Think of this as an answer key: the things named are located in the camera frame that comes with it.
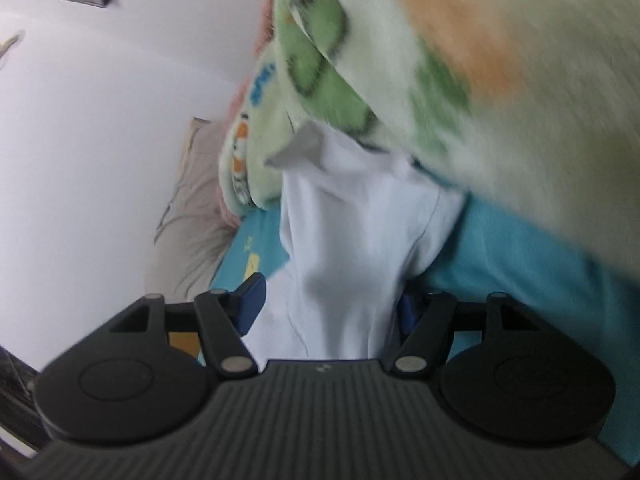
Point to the tan headboard cushion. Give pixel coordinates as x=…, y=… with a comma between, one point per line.
x=184, y=344

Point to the green cartoon fleece blanket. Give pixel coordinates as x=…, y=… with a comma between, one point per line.
x=500, y=110

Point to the pink fuzzy blanket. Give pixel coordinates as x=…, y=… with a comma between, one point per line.
x=265, y=5

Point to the dark window grille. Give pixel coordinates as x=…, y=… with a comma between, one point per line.
x=17, y=395

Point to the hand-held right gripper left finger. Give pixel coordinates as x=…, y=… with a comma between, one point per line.
x=250, y=305

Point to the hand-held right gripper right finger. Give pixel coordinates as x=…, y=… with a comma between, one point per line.
x=406, y=317

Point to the grey pillow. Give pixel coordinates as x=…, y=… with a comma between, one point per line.
x=190, y=240

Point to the white printed t-shirt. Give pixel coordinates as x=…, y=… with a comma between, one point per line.
x=350, y=240

